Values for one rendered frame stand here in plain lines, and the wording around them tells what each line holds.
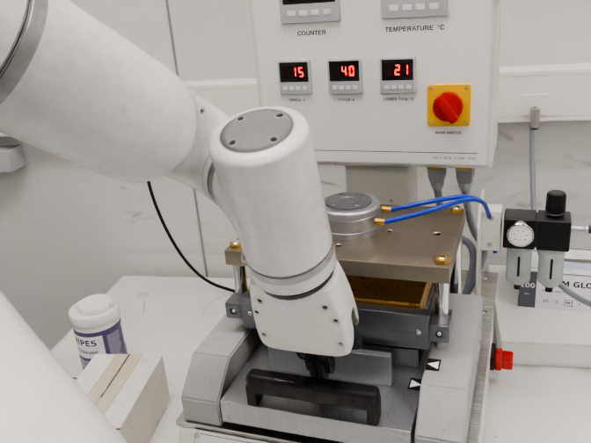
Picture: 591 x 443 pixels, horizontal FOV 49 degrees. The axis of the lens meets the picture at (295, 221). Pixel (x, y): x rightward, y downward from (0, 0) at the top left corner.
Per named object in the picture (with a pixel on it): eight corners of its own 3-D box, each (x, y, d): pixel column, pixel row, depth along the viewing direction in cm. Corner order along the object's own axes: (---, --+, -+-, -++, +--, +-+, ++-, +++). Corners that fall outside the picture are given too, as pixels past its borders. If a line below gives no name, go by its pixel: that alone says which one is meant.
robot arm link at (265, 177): (222, 243, 62) (278, 292, 56) (181, 130, 54) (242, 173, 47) (291, 199, 65) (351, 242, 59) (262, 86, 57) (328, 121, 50)
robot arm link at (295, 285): (227, 273, 59) (235, 295, 61) (319, 282, 56) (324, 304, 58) (257, 213, 65) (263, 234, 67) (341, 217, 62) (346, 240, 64)
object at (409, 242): (295, 237, 103) (288, 160, 98) (497, 251, 93) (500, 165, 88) (232, 315, 82) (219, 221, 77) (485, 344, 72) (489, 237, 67)
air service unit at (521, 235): (477, 278, 95) (480, 184, 90) (585, 286, 90) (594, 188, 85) (475, 294, 91) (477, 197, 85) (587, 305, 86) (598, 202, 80)
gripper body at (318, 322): (229, 285, 61) (257, 356, 68) (333, 294, 57) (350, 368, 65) (256, 230, 66) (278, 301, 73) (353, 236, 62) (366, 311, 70)
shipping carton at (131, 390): (106, 394, 113) (97, 351, 110) (176, 399, 110) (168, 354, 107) (49, 472, 96) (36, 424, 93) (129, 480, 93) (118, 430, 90)
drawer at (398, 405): (302, 303, 101) (299, 258, 98) (446, 318, 93) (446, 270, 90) (222, 427, 75) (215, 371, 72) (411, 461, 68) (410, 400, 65)
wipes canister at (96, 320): (98, 357, 124) (82, 288, 119) (139, 359, 122) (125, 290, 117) (75, 385, 116) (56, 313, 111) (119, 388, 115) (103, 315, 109)
